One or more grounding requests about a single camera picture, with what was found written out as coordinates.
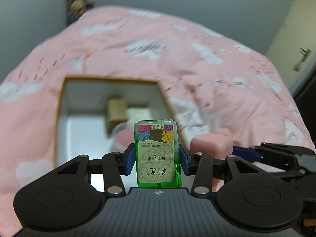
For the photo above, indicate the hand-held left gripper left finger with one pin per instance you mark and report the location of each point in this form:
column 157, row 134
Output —
column 129, row 160

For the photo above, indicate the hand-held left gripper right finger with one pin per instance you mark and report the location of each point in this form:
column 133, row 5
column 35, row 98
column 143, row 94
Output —
column 184, row 160

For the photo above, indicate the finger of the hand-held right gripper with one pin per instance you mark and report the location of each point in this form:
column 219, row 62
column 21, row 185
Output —
column 245, row 154

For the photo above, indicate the green glass bottle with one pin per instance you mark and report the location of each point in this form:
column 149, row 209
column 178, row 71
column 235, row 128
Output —
column 158, row 158

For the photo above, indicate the pink rounded case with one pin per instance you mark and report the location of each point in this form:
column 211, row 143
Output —
column 209, row 144

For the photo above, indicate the white patterned box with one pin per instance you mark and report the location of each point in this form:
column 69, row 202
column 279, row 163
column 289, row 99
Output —
column 139, row 116

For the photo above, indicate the olive small box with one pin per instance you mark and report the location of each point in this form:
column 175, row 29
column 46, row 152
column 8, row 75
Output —
column 116, row 113

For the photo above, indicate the orange cardboard box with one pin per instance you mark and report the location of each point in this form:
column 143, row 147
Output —
column 81, row 133

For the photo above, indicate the dark wardrobe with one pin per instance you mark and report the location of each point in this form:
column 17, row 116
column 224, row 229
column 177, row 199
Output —
column 308, row 103

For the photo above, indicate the pink cloud-print blanket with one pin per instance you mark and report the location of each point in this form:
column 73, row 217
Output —
column 148, row 29

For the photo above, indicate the cream door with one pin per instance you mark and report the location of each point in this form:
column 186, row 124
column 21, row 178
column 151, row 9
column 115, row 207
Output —
column 296, row 17

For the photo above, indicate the tall column of plush toys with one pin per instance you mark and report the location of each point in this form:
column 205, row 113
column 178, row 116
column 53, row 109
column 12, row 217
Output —
column 76, row 2

